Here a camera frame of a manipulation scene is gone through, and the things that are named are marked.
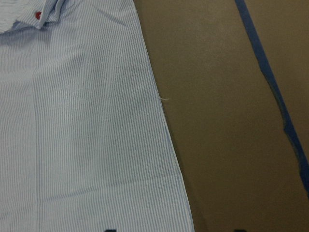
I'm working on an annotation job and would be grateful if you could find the light blue striped shirt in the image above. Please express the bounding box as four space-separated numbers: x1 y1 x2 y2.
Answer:
0 0 194 232

